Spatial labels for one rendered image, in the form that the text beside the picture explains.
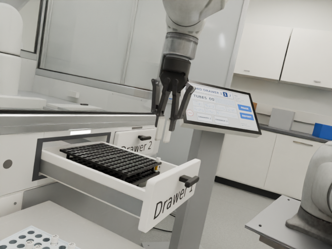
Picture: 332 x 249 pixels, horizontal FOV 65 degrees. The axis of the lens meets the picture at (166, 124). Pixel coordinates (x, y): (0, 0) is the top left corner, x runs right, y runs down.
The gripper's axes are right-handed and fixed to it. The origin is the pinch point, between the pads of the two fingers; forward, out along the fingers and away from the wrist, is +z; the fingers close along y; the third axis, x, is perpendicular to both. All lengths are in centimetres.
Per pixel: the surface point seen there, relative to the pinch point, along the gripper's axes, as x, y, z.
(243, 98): -104, -2, -16
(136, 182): 12.3, -1.0, 12.5
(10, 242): 37.8, 7.6, 20.5
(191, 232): -86, 7, 74
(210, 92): -86, 15, -15
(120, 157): 7.5, 8.0, 9.6
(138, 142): -23.1, 21.2, 11.7
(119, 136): -9.4, 21.2, 8.2
